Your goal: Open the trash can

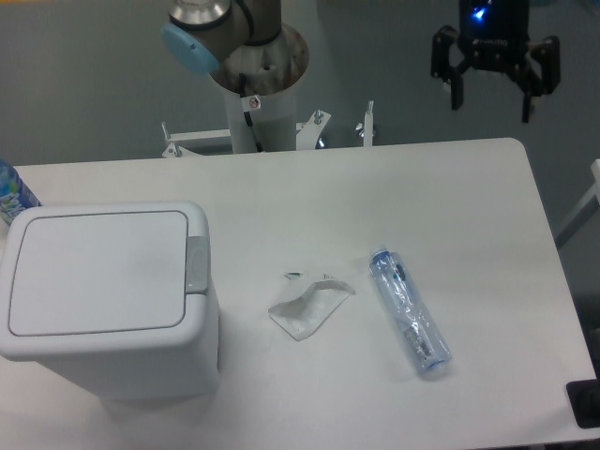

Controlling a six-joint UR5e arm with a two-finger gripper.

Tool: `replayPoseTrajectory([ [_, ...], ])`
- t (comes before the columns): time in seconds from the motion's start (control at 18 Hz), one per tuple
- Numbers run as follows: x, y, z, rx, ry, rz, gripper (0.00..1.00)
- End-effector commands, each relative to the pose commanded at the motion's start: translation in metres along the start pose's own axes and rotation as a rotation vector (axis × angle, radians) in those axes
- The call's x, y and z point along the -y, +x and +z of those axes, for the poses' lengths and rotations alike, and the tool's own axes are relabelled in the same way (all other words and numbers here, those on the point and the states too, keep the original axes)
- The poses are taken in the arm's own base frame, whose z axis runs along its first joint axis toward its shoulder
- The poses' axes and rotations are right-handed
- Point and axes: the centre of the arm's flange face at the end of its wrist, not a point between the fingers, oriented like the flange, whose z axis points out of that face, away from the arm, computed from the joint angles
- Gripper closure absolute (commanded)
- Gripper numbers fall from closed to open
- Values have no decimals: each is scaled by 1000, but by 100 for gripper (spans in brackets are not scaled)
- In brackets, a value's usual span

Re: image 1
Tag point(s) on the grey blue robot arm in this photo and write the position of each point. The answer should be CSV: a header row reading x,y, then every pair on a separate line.
x,y
203,34

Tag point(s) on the blue green labelled bottle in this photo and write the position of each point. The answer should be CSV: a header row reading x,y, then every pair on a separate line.
x,y
16,196

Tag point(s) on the black object at table corner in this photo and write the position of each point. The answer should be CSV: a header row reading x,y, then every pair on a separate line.
x,y
584,400

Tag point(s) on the white table clamp bracket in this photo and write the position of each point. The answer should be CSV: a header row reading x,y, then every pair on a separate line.
x,y
366,130

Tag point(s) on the white frame at right edge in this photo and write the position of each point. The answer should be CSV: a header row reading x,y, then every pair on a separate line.
x,y
582,211

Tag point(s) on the white plastic trash can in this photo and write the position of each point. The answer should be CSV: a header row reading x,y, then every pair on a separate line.
x,y
178,361

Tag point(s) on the grey trash can push button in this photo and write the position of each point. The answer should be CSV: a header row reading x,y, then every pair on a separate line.
x,y
197,265

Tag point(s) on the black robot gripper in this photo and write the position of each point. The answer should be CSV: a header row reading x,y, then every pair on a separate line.
x,y
491,33

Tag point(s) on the white trash can lid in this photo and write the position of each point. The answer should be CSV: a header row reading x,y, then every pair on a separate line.
x,y
99,273

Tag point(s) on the clear blue plastic bottle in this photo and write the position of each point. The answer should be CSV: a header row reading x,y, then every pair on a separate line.
x,y
421,335

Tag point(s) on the torn white plastic wrapper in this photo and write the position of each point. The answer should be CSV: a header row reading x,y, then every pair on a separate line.
x,y
307,303

